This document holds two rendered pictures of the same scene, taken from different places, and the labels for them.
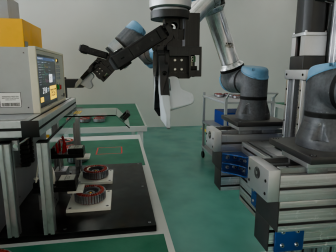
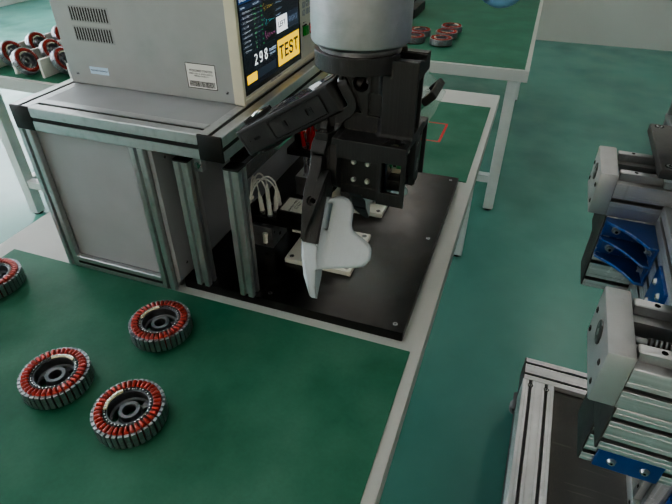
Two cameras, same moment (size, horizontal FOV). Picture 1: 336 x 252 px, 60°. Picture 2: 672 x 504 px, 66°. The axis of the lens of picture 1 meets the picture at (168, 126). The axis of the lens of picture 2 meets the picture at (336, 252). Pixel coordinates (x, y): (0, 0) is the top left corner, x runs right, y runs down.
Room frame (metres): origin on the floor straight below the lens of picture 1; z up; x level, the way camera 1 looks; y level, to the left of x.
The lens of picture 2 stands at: (0.19, -0.19, 1.46)
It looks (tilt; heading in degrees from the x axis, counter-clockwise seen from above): 36 degrees down; 29
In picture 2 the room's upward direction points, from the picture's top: straight up
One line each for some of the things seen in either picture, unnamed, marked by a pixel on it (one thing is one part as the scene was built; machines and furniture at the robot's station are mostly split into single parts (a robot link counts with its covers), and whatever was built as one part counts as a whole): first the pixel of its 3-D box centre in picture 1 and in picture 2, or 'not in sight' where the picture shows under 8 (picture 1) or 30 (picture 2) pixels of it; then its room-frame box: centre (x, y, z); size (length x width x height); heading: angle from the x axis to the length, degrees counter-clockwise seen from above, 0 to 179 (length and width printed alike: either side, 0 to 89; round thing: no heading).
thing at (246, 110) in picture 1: (252, 106); not in sight; (1.31, -0.38, 1.09); 0.15 x 0.15 x 0.10
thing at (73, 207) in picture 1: (90, 200); (329, 247); (1.00, 0.29, 0.78); 0.15 x 0.15 x 0.01; 9
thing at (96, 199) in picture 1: (90, 194); not in sight; (1.00, 0.29, 0.80); 0.11 x 0.11 x 0.04
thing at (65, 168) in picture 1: (62, 174); (309, 180); (1.22, 0.47, 0.80); 0.08 x 0.05 x 0.06; 9
